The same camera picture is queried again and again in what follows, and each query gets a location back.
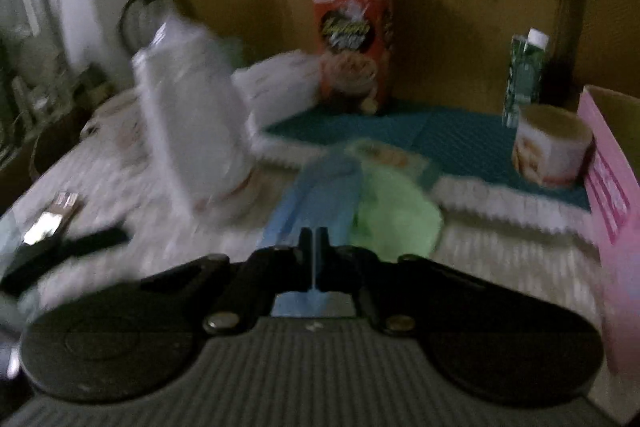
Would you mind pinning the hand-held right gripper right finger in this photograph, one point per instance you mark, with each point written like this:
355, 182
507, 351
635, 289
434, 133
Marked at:
321, 254

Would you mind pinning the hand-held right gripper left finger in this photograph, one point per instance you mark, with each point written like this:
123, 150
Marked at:
304, 254

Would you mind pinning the light blue cloth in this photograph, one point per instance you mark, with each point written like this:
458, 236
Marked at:
320, 192

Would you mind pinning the pink tin box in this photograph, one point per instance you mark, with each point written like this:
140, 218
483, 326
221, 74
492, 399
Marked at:
620, 257

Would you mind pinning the white soft packet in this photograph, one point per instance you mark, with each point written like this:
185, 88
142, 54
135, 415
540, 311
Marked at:
282, 87

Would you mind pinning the shiny phone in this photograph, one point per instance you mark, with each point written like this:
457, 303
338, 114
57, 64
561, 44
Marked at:
50, 219

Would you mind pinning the light green cloth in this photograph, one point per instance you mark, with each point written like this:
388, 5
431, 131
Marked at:
395, 212

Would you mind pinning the white plastic bag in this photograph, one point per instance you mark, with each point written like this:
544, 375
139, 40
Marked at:
192, 117

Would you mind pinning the teal mat with white fringe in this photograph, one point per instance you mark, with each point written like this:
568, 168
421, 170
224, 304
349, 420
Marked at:
460, 137

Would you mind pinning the red cereal box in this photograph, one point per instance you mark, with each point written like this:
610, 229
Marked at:
352, 47

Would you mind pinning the round white food tub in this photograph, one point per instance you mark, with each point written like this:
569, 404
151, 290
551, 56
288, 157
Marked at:
550, 147

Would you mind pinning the black electric kettle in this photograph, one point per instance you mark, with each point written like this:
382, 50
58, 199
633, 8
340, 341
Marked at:
145, 7

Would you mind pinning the brown chair back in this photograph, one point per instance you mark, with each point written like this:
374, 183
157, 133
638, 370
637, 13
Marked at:
600, 32

